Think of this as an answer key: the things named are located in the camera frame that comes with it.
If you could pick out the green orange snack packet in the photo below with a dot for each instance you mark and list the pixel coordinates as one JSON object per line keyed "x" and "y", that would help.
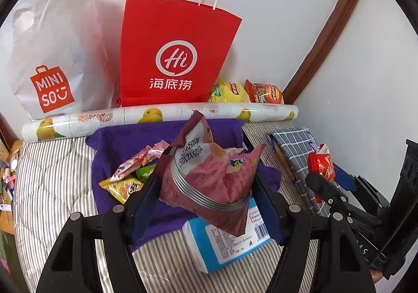
{"x": 147, "y": 173}

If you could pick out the pink yellow snack packet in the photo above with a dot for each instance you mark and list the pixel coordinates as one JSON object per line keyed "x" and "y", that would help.
{"x": 143, "y": 157}

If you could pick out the grey striped table cover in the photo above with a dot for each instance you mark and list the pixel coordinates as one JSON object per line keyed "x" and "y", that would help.
{"x": 55, "y": 182}

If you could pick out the assorted small clutter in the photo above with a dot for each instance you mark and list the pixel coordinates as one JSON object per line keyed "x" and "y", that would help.
{"x": 8, "y": 182}

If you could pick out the blue tissue pack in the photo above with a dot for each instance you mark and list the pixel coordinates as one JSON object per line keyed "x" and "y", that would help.
{"x": 222, "y": 244}

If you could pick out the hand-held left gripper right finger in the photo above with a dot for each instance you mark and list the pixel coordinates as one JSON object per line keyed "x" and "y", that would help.
{"x": 267, "y": 208}

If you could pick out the brown cardboard board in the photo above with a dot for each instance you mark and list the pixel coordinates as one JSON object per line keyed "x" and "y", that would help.
{"x": 284, "y": 160}

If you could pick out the folded grey checked cloth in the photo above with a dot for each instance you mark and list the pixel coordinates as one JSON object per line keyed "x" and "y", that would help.
{"x": 294, "y": 149}

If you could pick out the white purple snack packet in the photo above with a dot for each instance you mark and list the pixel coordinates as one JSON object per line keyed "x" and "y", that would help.
{"x": 236, "y": 157}

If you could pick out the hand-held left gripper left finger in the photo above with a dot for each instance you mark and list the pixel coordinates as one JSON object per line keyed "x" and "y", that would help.
{"x": 143, "y": 211}

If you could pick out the red paper bag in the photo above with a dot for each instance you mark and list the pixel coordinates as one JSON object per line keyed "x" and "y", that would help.
{"x": 169, "y": 35}

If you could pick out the orange chips bag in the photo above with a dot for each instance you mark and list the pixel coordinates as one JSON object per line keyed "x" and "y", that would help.
{"x": 266, "y": 92}

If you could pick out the maroon silver striped snack packet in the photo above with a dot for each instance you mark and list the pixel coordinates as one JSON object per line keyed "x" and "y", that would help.
{"x": 209, "y": 182}

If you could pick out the rolled lemon print mat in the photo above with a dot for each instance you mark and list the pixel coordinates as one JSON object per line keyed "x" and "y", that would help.
{"x": 98, "y": 116}

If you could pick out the purple fabric bin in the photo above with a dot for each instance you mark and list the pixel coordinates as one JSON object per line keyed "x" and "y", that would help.
{"x": 111, "y": 146}

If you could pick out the white plastic shopping bag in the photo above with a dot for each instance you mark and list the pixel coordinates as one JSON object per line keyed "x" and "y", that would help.
{"x": 65, "y": 38}

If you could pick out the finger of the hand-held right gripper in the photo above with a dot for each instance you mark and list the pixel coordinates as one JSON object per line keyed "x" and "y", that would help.
{"x": 329, "y": 196}
{"x": 346, "y": 178}

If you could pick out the yellow patterned snack packet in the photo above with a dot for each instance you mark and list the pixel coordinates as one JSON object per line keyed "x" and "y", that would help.
{"x": 120, "y": 188}

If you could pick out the brown wooden door frame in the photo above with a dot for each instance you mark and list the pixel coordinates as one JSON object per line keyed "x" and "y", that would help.
{"x": 329, "y": 32}

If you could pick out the red gold snack packet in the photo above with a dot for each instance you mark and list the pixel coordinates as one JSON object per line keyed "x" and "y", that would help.
{"x": 321, "y": 164}

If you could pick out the yellow chips bag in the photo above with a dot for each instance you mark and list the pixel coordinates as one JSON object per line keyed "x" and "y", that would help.
{"x": 228, "y": 92}

